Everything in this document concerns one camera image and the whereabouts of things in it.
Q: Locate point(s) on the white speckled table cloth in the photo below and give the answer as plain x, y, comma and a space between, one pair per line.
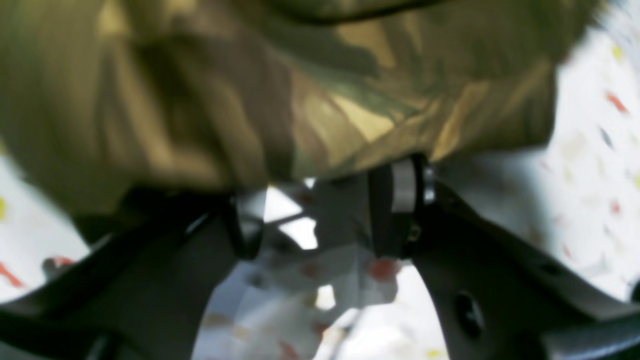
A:
316, 262

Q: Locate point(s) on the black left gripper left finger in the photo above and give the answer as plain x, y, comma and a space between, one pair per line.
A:
141, 293

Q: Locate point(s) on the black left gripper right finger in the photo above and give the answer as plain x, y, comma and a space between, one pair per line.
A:
496, 297

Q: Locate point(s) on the camouflage T-shirt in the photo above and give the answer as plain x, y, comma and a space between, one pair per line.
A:
101, 96

